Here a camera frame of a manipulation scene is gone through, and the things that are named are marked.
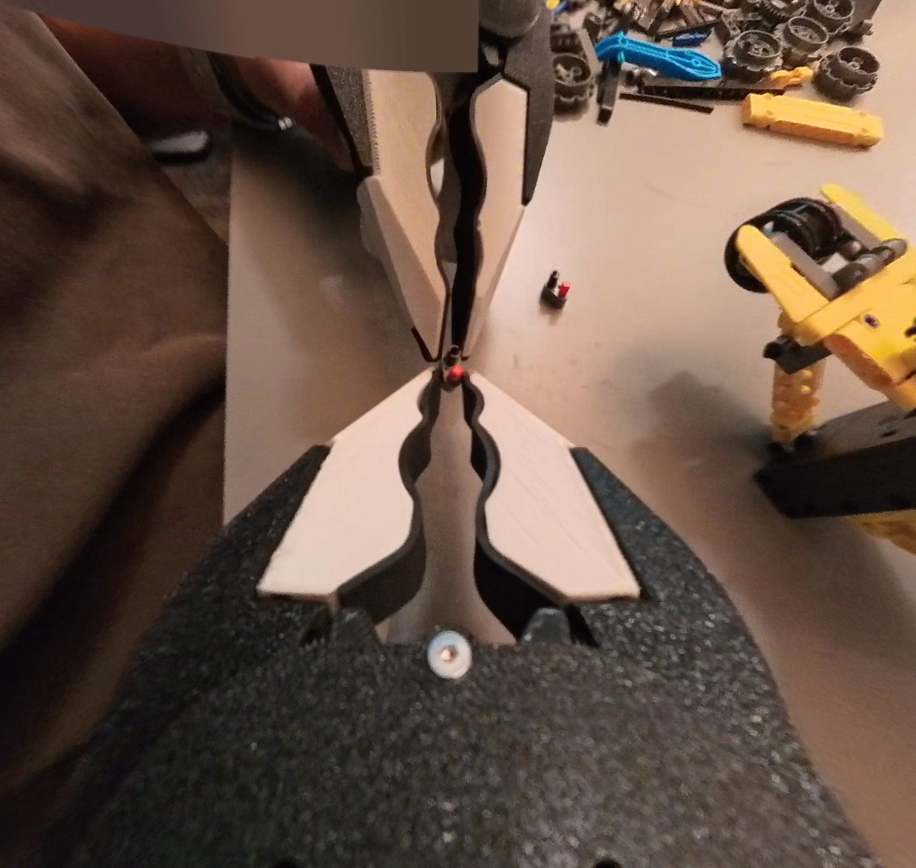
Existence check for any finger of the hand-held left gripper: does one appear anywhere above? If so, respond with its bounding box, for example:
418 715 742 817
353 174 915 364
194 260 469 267
356 70 453 364
447 74 532 357

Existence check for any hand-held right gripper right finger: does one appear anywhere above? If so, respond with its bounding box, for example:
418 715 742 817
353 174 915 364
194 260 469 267
464 373 641 606

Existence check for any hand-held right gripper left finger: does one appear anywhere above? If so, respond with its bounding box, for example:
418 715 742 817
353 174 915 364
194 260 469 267
256 369 439 611

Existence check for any person's left forearm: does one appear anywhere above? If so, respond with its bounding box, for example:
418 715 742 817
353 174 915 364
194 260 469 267
208 70 326 135

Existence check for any black toy wheel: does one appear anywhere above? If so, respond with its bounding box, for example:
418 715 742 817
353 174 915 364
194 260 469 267
551 52 597 113

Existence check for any long black toy rack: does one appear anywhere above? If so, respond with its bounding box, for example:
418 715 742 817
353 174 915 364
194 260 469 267
619 90 718 115

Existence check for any pile of toy brick parts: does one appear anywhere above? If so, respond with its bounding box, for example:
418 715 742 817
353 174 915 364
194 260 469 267
540 0 904 126

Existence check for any long yellow toy beam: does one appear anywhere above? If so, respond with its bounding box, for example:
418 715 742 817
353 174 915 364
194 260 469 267
740 92 885 148

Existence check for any yellow toy brick vehicle model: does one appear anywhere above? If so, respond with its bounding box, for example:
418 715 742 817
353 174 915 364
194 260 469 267
723 183 916 554

